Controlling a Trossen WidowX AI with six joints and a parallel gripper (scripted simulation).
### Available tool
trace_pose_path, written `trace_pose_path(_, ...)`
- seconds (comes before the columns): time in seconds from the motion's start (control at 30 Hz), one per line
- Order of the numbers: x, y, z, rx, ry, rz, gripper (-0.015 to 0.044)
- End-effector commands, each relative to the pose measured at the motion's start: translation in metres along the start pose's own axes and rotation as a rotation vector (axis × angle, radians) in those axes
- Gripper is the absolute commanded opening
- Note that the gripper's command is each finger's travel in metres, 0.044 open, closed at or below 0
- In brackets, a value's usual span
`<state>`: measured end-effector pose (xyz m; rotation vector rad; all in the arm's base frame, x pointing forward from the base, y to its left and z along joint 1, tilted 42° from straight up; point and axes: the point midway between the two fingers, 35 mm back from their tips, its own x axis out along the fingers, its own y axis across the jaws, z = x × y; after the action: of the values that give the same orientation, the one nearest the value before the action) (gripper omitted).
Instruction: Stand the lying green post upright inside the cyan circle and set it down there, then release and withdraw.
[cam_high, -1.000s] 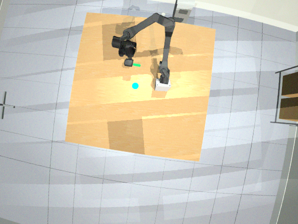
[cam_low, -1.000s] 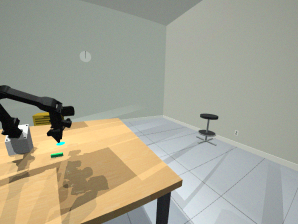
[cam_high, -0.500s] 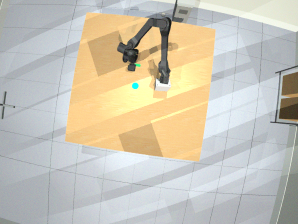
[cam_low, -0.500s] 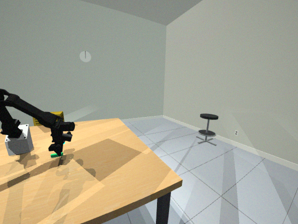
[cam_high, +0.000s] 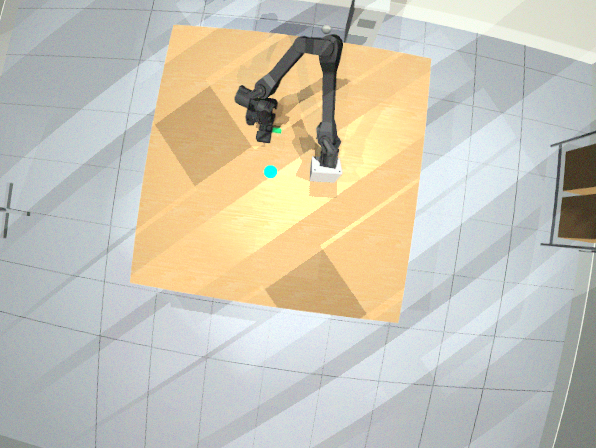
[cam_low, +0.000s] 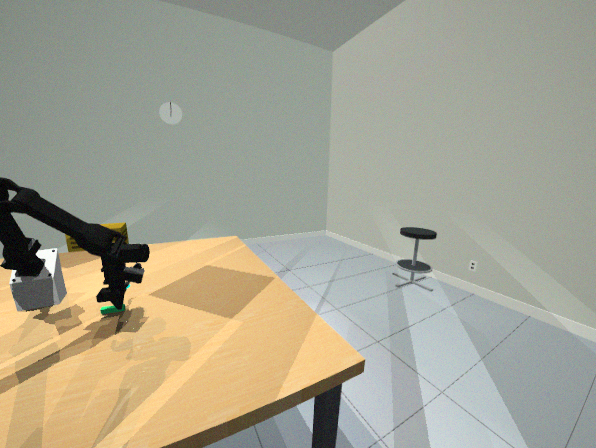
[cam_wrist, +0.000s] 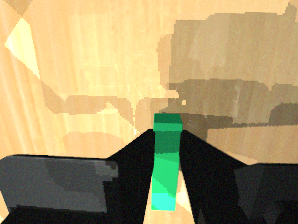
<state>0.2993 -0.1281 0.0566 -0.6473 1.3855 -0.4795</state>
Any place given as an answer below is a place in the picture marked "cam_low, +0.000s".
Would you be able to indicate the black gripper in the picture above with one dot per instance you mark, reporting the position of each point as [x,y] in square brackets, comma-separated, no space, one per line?
[114,292]

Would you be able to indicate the green rectangular post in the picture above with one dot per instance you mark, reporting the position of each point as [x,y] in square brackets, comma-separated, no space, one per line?
[110,309]

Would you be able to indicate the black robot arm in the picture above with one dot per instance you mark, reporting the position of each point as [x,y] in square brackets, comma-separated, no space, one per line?
[19,252]

